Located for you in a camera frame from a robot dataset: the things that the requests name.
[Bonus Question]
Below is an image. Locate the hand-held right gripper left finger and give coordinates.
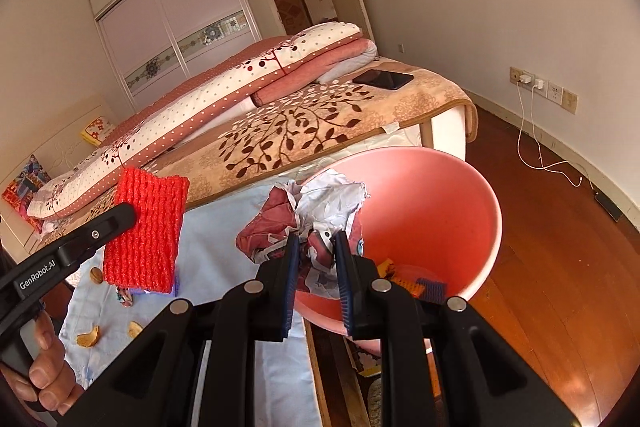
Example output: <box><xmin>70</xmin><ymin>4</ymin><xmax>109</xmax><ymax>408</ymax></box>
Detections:
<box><xmin>62</xmin><ymin>232</ymin><xmax>303</xmax><ymax>427</ymax></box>

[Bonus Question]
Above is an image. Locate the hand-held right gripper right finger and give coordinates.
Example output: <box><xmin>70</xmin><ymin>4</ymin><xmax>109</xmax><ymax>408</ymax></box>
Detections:
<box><xmin>332</xmin><ymin>231</ymin><xmax>581</xmax><ymax>427</ymax></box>

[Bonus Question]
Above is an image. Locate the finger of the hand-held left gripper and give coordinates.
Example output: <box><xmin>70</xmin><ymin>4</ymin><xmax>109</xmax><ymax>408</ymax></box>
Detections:
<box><xmin>55</xmin><ymin>202</ymin><xmax>137</xmax><ymax>264</ymax></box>

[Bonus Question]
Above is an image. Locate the red foam fruit net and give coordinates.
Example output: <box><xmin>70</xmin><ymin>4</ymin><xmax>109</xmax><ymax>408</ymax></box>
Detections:
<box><xmin>102</xmin><ymin>166</ymin><xmax>191</xmax><ymax>294</ymax></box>

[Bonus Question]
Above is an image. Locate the maroon white paper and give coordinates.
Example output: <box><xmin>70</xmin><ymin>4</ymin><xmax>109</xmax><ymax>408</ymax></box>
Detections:
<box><xmin>236</xmin><ymin>170</ymin><xmax>374</xmax><ymax>308</ymax></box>

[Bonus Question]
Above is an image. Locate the blue foam fruit net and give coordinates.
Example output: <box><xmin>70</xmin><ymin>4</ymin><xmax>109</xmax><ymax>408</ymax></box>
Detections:
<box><xmin>415</xmin><ymin>278</ymin><xmax>448</xmax><ymax>306</ymax></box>

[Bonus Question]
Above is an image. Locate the pink plastic basin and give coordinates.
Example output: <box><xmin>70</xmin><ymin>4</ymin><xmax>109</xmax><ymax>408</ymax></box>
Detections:
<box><xmin>292</xmin><ymin>146</ymin><xmax>503</xmax><ymax>351</ymax></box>

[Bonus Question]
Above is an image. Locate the person's left hand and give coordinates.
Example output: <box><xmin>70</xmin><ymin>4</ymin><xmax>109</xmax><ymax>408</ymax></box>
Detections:
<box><xmin>0</xmin><ymin>309</ymin><xmax>87</xmax><ymax>414</ymax></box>

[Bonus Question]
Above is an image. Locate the colourful patchwork pillow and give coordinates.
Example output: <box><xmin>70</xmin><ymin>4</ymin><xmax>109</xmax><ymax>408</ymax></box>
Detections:
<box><xmin>1</xmin><ymin>155</ymin><xmax>54</xmax><ymax>233</ymax></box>

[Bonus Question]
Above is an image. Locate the yellow flower pillow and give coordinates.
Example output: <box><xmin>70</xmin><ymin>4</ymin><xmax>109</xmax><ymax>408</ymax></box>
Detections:
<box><xmin>80</xmin><ymin>117</ymin><xmax>117</xmax><ymax>147</ymax></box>

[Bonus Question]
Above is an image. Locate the brown leaf print blanket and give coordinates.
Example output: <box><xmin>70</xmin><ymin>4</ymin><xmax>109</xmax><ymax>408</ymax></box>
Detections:
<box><xmin>37</xmin><ymin>67</ymin><xmax>479</xmax><ymax>254</ymax></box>

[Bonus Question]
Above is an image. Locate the folded pink dotted quilt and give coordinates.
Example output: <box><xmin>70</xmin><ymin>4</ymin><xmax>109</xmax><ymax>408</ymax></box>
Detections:
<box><xmin>27</xmin><ymin>22</ymin><xmax>379</xmax><ymax>221</ymax></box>

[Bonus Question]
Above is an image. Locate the cream wooden bed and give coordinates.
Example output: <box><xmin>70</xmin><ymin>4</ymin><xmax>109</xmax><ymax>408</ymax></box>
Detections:
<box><xmin>0</xmin><ymin>67</ymin><xmax>479</xmax><ymax>259</ymax></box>

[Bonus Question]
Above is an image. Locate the white sliding door wardrobe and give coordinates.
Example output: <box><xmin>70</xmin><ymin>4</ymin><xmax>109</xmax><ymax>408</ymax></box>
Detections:
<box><xmin>87</xmin><ymin>0</ymin><xmax>382</xmax><ymax>108</ymax></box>

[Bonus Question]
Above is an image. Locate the black smartphone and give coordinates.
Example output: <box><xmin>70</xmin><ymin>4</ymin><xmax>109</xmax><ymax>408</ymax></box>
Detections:
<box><xmin>352</xmin><ymin>69</ymin><xmax>415</xmax><ymax>92</ymax></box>

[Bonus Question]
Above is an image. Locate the black device on floor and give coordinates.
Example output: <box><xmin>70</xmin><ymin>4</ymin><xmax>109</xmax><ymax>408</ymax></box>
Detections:
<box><xmin>592</xmin><ymin>190</ymin><xmax>624</xmax><ymax>222</ymax></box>

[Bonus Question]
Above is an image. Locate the wooden table frame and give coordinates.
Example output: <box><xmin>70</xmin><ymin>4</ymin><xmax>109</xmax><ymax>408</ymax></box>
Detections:
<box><xmin>305</xmin><ymin>319</ymin><xmax>382</xmax><ymax>427</ymax></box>

